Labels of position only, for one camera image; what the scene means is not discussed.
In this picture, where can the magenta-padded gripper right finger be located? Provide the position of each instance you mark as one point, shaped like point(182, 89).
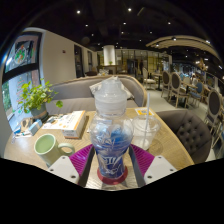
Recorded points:
point(143, 160)

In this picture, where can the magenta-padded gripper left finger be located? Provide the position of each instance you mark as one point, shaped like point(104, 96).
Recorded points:
point(80, 160)

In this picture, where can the clear bottle with blue label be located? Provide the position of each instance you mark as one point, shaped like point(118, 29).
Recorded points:
point(110, 143)

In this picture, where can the clear plastic cup with straw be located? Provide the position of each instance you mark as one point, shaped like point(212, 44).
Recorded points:
point(146, 130)

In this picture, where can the light green ceramic mug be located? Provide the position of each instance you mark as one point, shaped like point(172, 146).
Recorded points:
point(46, 150)

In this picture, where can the white book with orange print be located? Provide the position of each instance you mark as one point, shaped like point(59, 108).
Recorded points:
point(70, 121)

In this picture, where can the yellow card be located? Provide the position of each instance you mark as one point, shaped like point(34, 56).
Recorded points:
point(142, 112)

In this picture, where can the grey tufted armchair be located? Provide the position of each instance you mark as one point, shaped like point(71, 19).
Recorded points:
point(190, 133)

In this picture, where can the blue tissue pack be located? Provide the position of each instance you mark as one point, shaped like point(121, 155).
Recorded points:
point(35, 127)

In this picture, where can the grey upholstered wooden sofa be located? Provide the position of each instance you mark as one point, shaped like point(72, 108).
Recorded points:
point(70, 91)

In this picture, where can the green potted plant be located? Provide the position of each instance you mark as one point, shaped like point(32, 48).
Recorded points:
point(35, 98)

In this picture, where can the group of dining chairs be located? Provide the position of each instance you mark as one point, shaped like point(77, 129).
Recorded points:
point(213, 105)

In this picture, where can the colourful window poster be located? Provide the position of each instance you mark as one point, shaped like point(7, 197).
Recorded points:
point(21, 53)

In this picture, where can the group of ceiling spotlights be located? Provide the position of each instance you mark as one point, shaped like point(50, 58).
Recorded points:
point(129, 10)

